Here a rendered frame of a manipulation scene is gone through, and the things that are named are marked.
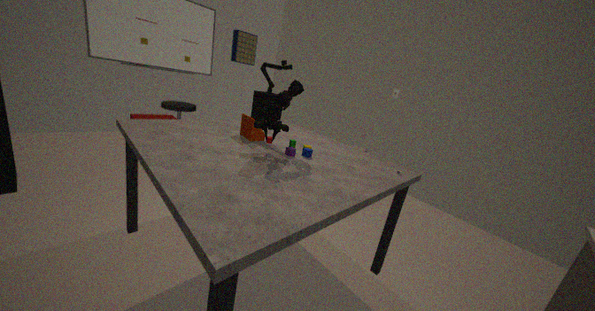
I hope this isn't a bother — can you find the blue block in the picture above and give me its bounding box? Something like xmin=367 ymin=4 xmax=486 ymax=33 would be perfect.
xmin=302 ymin=148 xmax=313 ymax=158

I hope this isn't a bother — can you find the purple block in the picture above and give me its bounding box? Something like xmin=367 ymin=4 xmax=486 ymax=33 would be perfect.
xmin=285 ymin=147 xmax=296 ymax=157

